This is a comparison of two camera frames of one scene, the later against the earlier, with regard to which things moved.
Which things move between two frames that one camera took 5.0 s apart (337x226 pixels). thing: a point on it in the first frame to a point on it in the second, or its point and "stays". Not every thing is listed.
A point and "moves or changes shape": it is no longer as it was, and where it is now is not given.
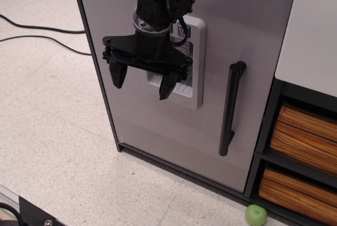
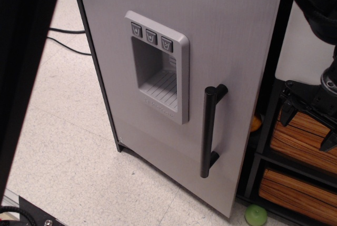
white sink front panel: [308, 55] stays
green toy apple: [256, 215] stays
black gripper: [151, 50] to [320, 99]
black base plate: [32, 215] stays
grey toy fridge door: [247, 19] moves or changes shape
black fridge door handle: [227, 133] to [212, 95]
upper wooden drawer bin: [307, 137] stays
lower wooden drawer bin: [314, 200] stays
